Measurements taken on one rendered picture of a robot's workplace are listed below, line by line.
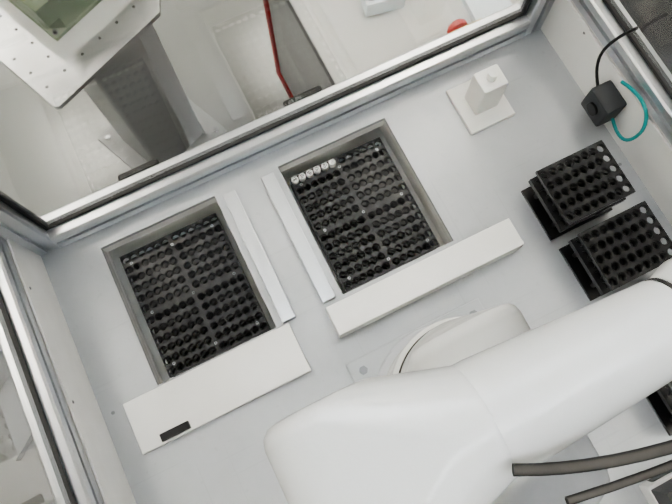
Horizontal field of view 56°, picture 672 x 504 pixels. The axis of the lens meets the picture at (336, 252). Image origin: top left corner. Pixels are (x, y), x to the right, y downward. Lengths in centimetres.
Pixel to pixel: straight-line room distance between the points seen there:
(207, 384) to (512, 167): 60
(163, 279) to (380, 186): 41
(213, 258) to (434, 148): 41
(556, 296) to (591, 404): 61
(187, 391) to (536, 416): 66
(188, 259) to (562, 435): 77
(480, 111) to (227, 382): 60
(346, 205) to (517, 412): 71
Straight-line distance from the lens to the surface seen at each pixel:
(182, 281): 112
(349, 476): 43
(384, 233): 108
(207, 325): 106
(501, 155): 111
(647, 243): 103
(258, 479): 100
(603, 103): 110
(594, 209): 102
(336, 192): 110
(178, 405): 100
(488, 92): 106
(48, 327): 101
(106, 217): 106
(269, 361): 98
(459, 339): 64
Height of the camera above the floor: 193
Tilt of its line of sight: 75 degrees down
